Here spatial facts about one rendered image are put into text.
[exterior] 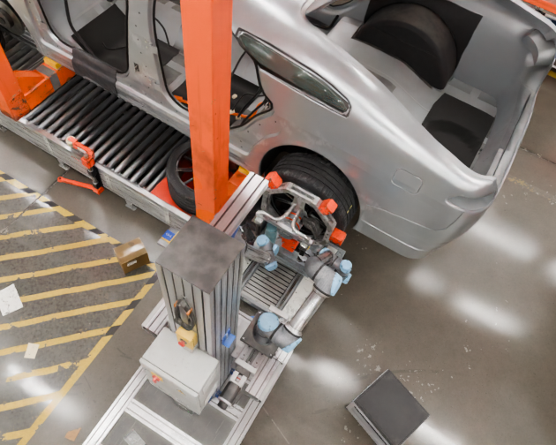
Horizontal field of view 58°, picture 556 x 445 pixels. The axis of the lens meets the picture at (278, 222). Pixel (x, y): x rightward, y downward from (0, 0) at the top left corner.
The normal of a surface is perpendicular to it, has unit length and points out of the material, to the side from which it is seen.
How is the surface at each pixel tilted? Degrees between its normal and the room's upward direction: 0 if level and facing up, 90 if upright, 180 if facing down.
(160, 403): 0
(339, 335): 0
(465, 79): 90
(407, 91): 22
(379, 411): 0
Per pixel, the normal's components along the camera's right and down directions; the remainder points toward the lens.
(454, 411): 0.10, -0.51
